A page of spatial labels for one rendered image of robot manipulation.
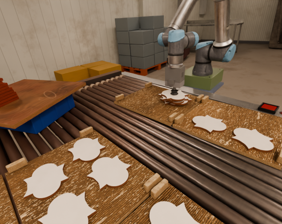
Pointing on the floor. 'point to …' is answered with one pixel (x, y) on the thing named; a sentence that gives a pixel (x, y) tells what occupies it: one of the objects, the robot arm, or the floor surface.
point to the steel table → (214, 25)
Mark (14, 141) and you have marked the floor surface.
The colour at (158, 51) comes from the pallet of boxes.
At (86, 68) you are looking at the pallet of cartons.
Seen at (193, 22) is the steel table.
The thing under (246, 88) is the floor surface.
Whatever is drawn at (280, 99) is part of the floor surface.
